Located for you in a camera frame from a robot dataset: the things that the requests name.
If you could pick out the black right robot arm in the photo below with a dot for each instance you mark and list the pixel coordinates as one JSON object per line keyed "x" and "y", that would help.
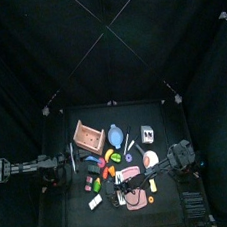
{"x": 171, "y": 160}

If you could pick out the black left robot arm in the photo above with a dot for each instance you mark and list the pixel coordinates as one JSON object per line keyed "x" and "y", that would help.
{"x": 24, "y": 166}

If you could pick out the white stick utensil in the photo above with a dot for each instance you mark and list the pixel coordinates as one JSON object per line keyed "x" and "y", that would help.
{"x": 72, "y": 157}

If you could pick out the blue curved toy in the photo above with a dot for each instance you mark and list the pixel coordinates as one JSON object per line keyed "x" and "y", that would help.
{"x": 91, "y": 159}

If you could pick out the pink wooden crate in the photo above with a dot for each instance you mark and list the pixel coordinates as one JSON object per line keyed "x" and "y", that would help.
{"x": 88, "y": 138}

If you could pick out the orange toy food piece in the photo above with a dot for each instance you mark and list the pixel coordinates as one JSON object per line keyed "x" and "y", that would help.
{"x": 111, "y": 170}

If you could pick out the yellow toy food piece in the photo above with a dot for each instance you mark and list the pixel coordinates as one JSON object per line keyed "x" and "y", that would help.
{"x": 153, "y": 185}

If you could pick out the black block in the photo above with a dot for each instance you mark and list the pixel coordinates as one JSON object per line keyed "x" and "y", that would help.
{"x": 93, "y": 169}

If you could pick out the red orange toy carrot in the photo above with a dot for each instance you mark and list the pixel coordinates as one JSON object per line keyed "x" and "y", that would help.
{"x": 105, "y": 173}

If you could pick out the pink round toy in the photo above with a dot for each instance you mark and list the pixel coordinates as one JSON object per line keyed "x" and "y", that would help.
{"x": 101, "y": 163}

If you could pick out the toy egg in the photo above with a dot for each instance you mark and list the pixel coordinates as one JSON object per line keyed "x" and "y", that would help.
{"x": 146, "y": 161}

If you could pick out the small pink red block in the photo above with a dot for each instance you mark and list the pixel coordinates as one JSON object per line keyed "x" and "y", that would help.
{"x": 89, "y": 179}
{"x": 87, "y": 188}

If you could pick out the toy corn with green husk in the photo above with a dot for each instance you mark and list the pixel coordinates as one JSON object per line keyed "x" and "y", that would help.
{"x": 96, "y": 185}

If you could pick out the purple toy flower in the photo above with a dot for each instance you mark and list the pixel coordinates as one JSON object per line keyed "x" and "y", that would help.
{"x": 128, "y": 157}

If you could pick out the yellow toy banana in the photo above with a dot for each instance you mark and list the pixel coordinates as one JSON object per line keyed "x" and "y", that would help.
{"x": 108, "y": 154}

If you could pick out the green toy pepper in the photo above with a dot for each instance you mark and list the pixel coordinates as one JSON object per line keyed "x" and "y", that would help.
{"x": 116, "y": 158}

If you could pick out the white box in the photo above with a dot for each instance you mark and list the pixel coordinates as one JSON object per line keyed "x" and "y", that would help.
{"x": 95, "y": 201}

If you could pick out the grey ladle spoon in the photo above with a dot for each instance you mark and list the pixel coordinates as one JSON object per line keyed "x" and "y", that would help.
{"x": 152, "y": 156}

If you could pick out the blue bowl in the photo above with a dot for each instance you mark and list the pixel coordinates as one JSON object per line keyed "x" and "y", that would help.
{"x": 115, "y": 137}

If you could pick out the short toy knife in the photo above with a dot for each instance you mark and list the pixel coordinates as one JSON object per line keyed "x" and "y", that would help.
{"x": 132, "y": 145}

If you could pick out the white text label sticker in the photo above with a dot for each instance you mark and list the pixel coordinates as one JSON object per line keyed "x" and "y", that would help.
{"x": 194, "y": 204}

